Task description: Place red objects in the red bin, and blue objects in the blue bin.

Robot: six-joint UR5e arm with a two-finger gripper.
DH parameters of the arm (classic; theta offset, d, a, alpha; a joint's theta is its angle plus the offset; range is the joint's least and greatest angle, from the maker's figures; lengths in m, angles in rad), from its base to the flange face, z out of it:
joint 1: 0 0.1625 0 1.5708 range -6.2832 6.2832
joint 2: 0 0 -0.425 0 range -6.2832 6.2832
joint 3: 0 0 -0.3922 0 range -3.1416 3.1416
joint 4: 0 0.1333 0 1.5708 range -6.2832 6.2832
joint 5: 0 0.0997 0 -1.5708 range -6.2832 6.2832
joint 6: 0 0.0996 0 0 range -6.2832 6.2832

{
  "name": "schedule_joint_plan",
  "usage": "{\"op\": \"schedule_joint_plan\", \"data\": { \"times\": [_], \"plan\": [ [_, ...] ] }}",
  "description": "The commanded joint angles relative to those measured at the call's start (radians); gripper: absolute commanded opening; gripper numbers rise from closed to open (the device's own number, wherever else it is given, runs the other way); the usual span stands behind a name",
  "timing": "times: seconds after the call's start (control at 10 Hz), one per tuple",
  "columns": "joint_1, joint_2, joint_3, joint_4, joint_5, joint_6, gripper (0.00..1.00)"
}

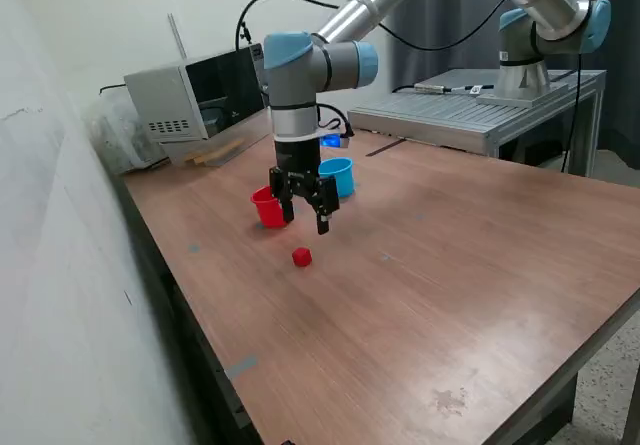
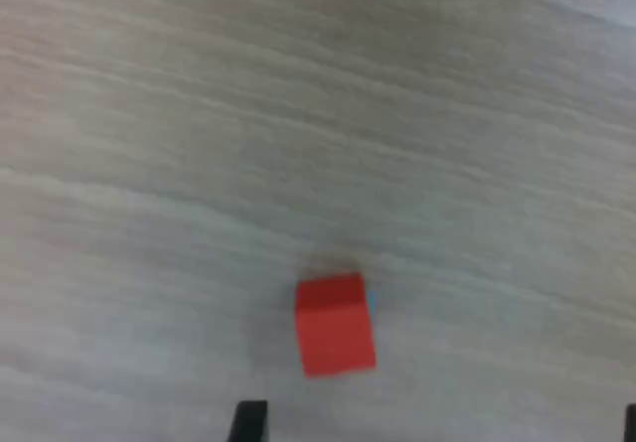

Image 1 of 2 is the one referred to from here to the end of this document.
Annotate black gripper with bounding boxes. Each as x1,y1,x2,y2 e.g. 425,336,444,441
268,137,342,236

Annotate red plastic cup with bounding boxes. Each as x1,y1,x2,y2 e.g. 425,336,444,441
250,186,294,230

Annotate blue plastic cup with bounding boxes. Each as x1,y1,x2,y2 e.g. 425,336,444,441
317,157,356,199

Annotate clear acrylic stand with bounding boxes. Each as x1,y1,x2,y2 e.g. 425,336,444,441
157,112,274,169

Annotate black tape strip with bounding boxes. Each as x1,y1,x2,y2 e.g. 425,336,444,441
365,137,406,158

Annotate wooden pieces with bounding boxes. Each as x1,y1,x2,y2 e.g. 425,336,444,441
180,137,246,167

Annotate aluminium extrusion robot stand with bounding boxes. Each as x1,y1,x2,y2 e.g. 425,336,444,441
347,68,607,176

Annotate silver connector box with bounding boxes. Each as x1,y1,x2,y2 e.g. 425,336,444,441
413,82,496,97

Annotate silver microwave oven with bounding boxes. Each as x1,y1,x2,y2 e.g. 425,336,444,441
123,47,274,144

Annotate long grey tape patch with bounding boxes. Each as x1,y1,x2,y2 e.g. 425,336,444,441
223,355,260,382

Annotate clear plastic bag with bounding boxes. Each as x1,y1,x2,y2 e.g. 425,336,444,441
82,89,169,176

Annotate white rod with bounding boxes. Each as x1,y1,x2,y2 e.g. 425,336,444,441
167,12,189,61

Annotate grey robot mounting plate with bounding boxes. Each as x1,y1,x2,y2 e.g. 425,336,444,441
476,82,570,107

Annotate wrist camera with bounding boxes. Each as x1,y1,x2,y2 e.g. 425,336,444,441
319,124,356,150

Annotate black camera cable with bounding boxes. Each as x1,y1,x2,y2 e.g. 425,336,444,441
315,103,351,131

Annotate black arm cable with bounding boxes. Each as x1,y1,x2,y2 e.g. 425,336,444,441
234,0,509,51

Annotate black hanging cable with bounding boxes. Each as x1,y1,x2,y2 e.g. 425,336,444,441
559,54,584,174

